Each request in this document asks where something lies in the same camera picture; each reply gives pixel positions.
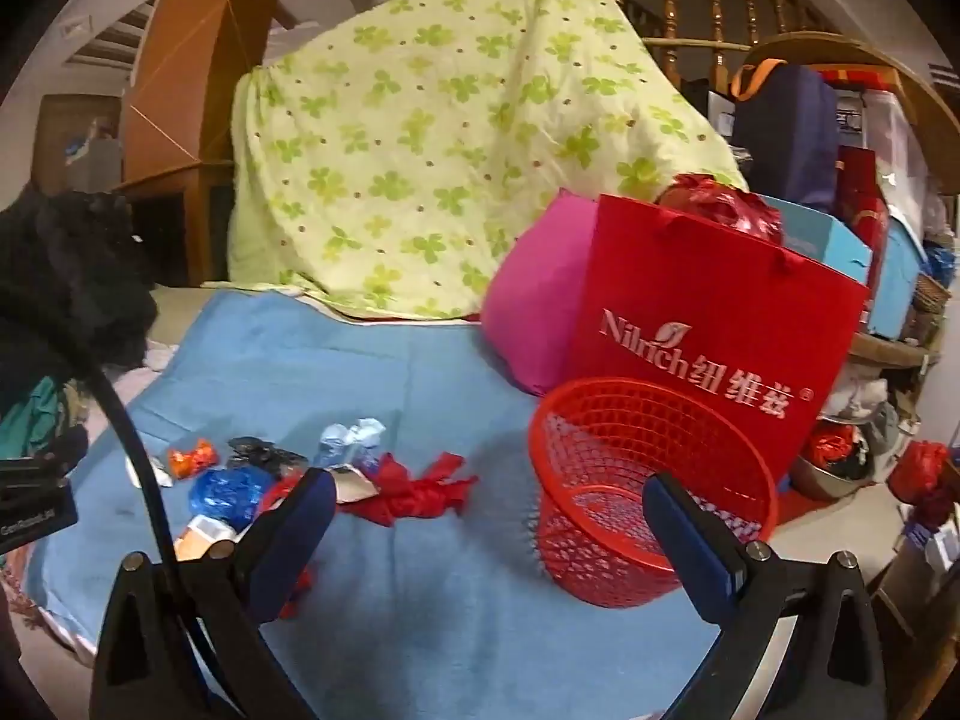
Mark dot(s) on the grey white plastic bags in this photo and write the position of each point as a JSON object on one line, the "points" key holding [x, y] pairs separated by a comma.
{"points": [[862, 397]]}

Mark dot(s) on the teal cloth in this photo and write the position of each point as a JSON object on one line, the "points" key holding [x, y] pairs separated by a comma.
{"points": [[34, 412]]}

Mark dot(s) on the red gift box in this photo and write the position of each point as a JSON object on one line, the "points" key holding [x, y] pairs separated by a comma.
{"points": [[862, 195]]}

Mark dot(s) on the orange wooden cabinet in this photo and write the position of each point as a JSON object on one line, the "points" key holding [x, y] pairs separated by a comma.
{"points": [[187, 75]]}

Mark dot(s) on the clear plastic storage box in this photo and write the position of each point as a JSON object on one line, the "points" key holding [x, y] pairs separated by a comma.
{"points": [[892, 127]]}

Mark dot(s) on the red plastic mesh basket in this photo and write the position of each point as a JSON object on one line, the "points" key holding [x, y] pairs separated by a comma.
{"points": [[592, 562]]}

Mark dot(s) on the black fluffy cloth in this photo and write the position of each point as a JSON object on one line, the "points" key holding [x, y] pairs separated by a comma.
{"points": [[67, 292]]}

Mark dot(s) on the shiny red plastic bag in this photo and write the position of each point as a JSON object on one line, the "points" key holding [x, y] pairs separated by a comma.
{"points": [[712, 202]]}

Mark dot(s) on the blue plastic bag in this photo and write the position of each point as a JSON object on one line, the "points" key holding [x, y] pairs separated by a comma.
{"points": [[225, 495]]}

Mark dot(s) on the white orange packet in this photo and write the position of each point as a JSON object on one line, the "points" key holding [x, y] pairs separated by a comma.
{"points": [[202, 532]]}

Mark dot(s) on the red paper gift bag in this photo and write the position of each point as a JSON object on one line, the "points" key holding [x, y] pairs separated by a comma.
{"points": [[712, 300]]}

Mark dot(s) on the red floor mat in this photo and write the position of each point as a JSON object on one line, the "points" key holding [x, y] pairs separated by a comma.
{"points": [[799, 506]]}

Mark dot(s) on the black plastic bag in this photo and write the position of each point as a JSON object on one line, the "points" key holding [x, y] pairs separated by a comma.
{"points": [[259, 451]]}

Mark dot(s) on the green floral quilt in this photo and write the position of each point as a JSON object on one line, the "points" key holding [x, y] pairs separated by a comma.
{"points": [[420, 165]]}

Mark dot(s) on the red bag in basin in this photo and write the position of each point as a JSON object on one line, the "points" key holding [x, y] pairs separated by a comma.
{"points": [[829, 442]]}

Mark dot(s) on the metal basin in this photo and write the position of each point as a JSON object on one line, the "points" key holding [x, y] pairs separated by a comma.
{"points": [[817, 476]]}

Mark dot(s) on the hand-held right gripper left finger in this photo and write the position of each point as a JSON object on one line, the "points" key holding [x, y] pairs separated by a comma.
{"points": [[296, 540]]}

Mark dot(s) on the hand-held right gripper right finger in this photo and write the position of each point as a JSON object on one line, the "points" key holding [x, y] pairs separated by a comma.
{"points": [[690, 532]]}

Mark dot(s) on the wooden shelf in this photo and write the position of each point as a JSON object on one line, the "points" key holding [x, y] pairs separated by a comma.
{"points": [[885, 349]]}

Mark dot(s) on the silver blue foil wrapper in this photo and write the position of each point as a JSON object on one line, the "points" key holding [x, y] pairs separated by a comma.
{"points": [[349, 441]]}

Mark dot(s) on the wicker basket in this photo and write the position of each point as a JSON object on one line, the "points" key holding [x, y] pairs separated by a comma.
{"points": [[934, 292]]}

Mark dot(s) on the light blue cardboard box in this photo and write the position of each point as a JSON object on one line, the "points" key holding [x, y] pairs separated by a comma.
{"points": [[817, 240]]}

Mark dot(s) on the blue blanket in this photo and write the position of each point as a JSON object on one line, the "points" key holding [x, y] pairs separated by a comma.
{"points": [[300, 375]]}

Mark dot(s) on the orange candy wrapper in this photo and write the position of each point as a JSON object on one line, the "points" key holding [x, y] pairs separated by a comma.
{"points": [[193, 459]]}

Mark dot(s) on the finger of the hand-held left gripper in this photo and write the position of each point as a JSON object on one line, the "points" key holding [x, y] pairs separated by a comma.
{"points": [[67, 446]]}

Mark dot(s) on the pink pillow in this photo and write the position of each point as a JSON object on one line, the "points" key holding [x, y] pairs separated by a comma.
{"points": [[532, 300]]}

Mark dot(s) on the wooden door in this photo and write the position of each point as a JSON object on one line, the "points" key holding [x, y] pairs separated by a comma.
{"points": [[67, 135]]}

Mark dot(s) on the wooden stair railing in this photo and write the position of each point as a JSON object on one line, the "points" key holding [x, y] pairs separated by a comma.
{"points": [[667, 7]]}

